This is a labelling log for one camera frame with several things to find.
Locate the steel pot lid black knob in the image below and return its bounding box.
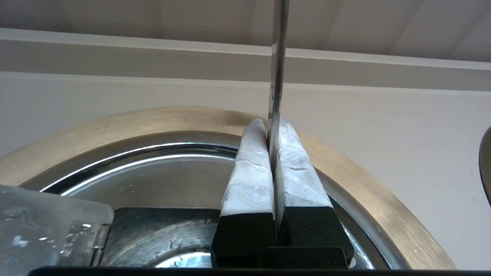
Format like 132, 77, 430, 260
0, 185, 114, 268

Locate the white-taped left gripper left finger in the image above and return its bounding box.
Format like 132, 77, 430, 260
211, 118, 276, 268

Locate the steel ladle with hooked handle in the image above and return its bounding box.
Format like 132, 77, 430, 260
267, 0, 290, 169

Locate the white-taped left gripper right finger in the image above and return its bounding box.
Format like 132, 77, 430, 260
270, 117, 354, 265

